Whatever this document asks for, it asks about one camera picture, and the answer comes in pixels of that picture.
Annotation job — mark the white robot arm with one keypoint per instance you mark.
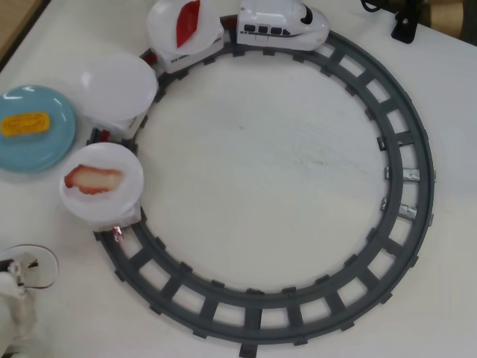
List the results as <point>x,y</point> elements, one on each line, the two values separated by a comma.
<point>15,328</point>

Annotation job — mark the red tuna sushi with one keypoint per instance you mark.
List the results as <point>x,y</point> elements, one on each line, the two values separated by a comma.
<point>186,22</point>

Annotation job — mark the brown cardboard box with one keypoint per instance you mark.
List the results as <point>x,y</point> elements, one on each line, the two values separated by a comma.
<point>451,15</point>

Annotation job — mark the blue round dish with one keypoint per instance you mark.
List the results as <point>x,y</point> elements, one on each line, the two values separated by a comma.
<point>37,153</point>

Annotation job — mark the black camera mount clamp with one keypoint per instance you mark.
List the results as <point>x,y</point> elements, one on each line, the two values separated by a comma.
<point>406,26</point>

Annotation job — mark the white Shinkansen toy locomotive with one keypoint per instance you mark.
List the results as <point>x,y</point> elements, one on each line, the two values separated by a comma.
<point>275,22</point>

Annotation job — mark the white toy train car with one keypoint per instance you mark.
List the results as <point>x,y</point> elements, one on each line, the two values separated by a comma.
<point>126,220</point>
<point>179,63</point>
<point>123,125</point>

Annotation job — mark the pink tail coupler hook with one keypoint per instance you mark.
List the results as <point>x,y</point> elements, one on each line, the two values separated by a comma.
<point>118,234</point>

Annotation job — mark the pink shrimp sushi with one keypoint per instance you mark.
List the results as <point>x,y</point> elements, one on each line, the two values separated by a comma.
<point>93,179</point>

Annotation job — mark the small silver tape patch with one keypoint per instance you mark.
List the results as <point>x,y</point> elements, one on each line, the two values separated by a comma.
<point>384,204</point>
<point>387,173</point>

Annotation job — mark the white round plate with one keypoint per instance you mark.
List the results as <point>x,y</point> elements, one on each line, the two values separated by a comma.
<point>119,85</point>
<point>112,156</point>
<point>160,26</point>

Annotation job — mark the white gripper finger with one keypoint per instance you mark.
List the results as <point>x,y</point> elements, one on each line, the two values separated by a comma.
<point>41,266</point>

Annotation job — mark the yellow egg sushi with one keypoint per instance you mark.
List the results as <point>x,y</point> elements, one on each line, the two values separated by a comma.
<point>24,125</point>

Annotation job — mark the red train car coupler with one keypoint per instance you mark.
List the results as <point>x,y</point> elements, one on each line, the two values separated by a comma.
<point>151,56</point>
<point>101,135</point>

